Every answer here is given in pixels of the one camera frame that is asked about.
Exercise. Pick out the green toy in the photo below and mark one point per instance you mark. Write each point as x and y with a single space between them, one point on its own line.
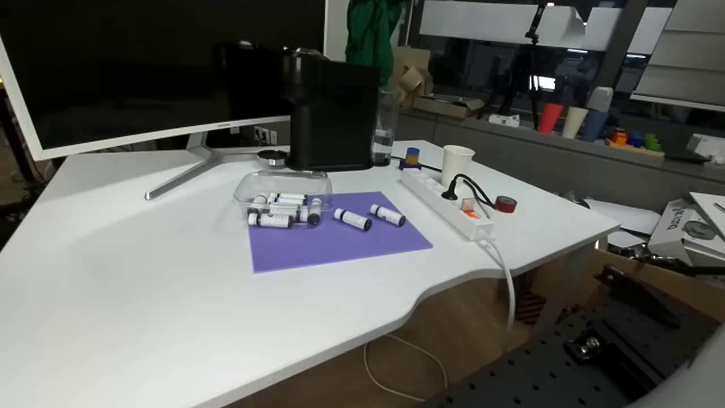
653 142

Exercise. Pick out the white paper cup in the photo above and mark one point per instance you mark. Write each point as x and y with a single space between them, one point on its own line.
456 163

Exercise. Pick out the white power strip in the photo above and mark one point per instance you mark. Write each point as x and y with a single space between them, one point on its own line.
441 203

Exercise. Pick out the cream plastic cup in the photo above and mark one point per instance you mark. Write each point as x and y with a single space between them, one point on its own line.
574 123

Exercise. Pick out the orange toy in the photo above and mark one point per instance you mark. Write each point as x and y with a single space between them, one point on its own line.
619 137

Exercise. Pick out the small orange clear cup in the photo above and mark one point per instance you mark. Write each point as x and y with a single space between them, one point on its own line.
470 209

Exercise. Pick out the red plastic cup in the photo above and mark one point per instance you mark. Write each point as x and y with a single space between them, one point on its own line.
549 119

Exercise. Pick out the blue plastic cup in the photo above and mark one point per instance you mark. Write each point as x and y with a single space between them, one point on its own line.
592 126

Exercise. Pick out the small blue yellow object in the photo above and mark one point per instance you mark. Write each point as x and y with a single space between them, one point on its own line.
413 158

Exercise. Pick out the purple paper mat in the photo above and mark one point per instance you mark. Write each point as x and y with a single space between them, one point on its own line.
332 246

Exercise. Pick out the large white-framed monitor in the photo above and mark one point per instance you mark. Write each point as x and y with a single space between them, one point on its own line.
149 76

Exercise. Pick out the blue toy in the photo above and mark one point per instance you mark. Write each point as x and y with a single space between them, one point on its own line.
636 140

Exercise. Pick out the white monitor stand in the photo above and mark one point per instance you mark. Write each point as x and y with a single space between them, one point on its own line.
183 170

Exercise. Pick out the small white bottle black cap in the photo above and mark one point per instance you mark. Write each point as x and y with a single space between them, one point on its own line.
276 209
388 214
313 211
269 220
352 218
286 197

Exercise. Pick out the clear plastic bowl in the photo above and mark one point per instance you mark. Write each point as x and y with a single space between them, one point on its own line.
283 183

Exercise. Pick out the black coffee machine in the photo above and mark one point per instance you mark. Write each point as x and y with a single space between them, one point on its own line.
332 114

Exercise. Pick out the black perforated board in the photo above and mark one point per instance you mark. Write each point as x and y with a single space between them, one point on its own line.
558 371

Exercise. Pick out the stack of printed papers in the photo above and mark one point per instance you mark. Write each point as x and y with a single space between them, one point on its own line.
692 227

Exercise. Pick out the cardboard box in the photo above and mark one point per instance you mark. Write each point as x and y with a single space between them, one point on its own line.
410 76

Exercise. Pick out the clear plastic water bottle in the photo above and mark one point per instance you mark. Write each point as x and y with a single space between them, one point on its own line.
385 126

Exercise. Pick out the grey plastic cup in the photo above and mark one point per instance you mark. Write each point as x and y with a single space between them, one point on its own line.
601 99

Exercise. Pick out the black tripod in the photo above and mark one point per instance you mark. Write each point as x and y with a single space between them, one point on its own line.
534 47

